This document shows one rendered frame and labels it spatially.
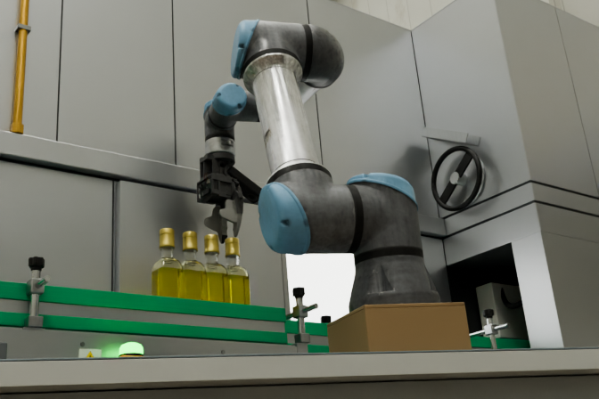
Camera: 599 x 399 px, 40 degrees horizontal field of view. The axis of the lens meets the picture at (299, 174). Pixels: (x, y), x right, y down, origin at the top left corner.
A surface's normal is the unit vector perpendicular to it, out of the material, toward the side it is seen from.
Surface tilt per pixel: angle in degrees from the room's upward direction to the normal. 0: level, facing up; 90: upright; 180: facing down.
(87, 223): 90
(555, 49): 90
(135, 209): 90
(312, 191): 71
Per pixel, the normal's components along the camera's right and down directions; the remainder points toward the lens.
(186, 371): 0.29, -0.39
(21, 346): 0.59, -0.35
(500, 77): -0.80, -0.17
